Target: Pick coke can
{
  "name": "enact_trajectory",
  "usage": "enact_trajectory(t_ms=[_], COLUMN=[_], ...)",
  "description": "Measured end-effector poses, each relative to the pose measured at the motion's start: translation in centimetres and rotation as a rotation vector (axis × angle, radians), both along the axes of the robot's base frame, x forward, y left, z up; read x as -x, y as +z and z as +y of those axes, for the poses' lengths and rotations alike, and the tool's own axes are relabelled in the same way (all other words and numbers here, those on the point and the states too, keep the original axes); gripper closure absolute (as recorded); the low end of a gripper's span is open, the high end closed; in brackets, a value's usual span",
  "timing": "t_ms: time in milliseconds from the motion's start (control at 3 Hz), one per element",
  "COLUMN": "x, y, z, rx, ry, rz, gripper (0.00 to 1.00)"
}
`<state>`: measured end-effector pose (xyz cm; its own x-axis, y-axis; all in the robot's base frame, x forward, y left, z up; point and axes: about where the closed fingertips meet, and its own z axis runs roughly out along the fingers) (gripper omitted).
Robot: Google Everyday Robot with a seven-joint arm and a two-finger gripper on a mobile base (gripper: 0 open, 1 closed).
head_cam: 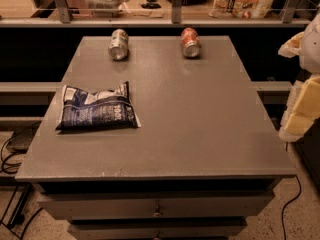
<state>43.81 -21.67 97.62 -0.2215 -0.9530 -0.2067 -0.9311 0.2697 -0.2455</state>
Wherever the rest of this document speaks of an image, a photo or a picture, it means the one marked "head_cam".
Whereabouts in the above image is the upper drawer with knob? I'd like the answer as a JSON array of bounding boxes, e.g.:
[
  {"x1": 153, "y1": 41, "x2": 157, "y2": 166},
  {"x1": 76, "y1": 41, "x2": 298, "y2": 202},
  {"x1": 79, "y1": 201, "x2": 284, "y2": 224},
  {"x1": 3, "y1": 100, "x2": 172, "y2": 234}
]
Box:
[{"x1": 38, "y1": 191, "x2": 274, "y2": 220}]

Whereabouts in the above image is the grey drawer cabinet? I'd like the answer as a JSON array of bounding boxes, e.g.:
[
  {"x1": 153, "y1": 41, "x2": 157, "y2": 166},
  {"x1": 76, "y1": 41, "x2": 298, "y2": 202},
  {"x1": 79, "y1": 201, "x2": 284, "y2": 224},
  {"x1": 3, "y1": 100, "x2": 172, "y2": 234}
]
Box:
[{"x1": 17, "y1": 36, "x2": 296, "y2": 226}]

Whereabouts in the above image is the drawer with knob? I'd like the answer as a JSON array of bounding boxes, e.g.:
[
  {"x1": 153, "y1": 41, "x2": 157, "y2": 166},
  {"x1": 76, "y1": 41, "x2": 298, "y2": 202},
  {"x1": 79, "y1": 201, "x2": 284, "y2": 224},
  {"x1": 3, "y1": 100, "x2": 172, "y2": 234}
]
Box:
[
  {"x1": 68, "y1": 219, "x2": 247, "y2": 240},
  {"x1": 38, "y1": 191, "x2": 274, "y2": 220}
]

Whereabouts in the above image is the black cable right floor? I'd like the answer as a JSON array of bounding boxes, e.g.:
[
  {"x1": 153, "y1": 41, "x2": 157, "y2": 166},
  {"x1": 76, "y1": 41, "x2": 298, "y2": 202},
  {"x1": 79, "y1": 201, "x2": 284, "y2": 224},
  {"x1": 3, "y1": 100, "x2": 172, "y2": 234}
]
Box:
[{"x1": 280, "y1": 175, "x2": 303, "y2": 240}]

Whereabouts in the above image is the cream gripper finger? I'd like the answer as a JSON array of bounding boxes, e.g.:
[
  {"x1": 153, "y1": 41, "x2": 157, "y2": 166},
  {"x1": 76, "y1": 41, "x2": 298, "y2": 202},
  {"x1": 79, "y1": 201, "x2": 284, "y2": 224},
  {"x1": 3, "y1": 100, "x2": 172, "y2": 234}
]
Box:
[
  {"x1": 279, "y1": 75, "x2": 320, "y2": 142},
  {"x1": 278, "y1": 32, "x2": 304, "y2": 58}
]

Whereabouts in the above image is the black cables left floor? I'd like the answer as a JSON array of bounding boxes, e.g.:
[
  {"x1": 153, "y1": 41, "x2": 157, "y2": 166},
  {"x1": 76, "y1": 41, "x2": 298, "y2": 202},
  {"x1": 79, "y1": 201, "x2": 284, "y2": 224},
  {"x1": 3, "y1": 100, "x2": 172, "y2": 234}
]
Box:
[{"x1": 0, "y1": 122, "x2": 44, "y2": 240}]

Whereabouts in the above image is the lower drawer with knob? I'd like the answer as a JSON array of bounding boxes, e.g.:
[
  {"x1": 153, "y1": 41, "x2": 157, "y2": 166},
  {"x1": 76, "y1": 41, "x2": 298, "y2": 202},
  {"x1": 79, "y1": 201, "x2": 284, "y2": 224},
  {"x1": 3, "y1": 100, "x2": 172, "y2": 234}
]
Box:
[{"x1": 68, "y1": 219, "x2": 247, "y2": 240}]

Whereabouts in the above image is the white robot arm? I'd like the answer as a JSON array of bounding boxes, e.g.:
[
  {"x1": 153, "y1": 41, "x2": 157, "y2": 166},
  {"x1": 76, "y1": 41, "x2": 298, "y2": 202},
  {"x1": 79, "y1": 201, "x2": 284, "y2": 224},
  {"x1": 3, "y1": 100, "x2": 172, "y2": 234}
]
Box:
[{"x1": 278, "y1": 15, "x2": 320, "y2": 142}]

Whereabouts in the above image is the colourful snack bag on shelf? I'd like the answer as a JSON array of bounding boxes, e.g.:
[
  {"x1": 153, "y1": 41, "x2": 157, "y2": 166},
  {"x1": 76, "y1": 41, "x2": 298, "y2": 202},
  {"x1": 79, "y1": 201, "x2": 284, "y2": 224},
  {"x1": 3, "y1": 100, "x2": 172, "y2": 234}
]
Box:
[{"x1": 209, "y1": 0, "x2": 274, "y2": 19}]

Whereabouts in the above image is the blue chip bag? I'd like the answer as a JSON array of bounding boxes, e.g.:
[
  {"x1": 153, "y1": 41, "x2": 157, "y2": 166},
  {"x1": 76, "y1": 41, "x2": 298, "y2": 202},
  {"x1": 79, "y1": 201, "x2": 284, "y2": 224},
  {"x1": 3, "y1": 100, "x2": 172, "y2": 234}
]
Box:
[{"x1": 56, "y1": 81, "x2": 141, "y2": 130}]

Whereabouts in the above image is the red coke can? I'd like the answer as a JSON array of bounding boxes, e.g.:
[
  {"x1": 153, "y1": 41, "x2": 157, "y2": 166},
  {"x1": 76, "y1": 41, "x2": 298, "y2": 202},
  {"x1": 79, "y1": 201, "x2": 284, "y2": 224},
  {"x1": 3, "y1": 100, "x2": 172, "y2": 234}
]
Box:
[{"x1": 181, "y1": 27, "x2": 201, "y2": 58}]

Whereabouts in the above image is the black power adapter box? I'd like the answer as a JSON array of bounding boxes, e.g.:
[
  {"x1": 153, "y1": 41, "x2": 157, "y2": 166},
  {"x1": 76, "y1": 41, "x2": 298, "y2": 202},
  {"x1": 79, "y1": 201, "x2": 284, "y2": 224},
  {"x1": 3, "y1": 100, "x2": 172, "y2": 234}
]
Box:
[{"x1": 6, "y1": 128, "x2": 35, "y2": 152}]

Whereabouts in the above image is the silver green soda can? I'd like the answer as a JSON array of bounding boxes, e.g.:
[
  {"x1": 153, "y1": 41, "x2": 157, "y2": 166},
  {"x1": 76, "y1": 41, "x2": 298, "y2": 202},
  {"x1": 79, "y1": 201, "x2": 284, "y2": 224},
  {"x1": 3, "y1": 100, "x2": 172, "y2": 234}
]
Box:
[{"x1": 108, "y1": 29, "x2": 129, "y2": 60}]

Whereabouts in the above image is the black object on shelf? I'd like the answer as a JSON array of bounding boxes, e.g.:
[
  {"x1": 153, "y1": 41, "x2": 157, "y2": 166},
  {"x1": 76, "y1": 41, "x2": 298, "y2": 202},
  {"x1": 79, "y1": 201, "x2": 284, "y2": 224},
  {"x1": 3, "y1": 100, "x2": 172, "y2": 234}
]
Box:
[{"x1": 140, "y1": 3, "x2": 161, "y2": 9}]

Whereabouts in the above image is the clear plastic container on shelf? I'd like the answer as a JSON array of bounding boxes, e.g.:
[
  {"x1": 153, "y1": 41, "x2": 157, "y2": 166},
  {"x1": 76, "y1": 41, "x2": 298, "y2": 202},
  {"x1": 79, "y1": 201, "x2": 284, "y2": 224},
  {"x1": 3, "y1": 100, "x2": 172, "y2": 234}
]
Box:
[{"x1": 85, "y1": 0, "x2": 125, "y2": 17}]

